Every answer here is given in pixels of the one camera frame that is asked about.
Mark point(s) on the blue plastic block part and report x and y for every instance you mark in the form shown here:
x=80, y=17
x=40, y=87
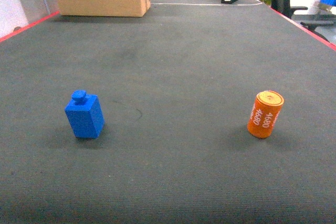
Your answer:
x=84, y=114

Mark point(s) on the black office chair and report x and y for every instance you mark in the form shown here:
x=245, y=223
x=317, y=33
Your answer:
x=291, y=1

